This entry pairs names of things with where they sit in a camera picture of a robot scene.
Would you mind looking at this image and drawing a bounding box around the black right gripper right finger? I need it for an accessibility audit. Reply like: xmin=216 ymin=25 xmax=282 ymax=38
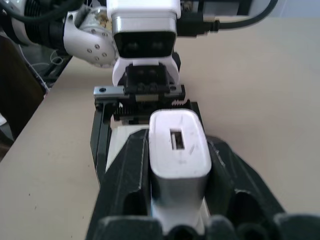
xmin=202 ymin=135 xmax=286 ymax=220

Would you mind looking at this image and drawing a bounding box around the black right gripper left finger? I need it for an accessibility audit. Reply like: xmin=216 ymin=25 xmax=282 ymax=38
xmin=86 ymin=129 xmax=152 ymax=240

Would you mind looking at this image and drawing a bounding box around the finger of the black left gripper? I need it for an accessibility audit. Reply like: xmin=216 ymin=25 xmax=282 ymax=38
xmin=171 ymin=99 xmax=208 ymax=139
xmin=89 ymin=96 xmax=124 ymax=187

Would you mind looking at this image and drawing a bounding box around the white usb charger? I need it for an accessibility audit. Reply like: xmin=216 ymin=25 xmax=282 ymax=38
xmin=148 ymin=108 xmax=213 ymax=237

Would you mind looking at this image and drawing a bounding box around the dark brown furniture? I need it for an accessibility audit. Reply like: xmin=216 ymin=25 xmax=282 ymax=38
xmin=0 ymin=34 xmax=46 ymax=152

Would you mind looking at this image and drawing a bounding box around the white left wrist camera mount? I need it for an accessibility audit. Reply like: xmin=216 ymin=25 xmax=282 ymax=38
xmin=105 ymin=0 xmax=182 ymax=87

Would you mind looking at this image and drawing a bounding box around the black camera cable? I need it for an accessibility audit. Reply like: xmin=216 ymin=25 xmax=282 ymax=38
xmin=177 ymin=0 xmax=279 ymax=39

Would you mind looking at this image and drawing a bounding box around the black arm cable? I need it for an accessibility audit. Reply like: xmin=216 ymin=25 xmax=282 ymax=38
xmin=0 ymin=0 xmax=87 ymax=28

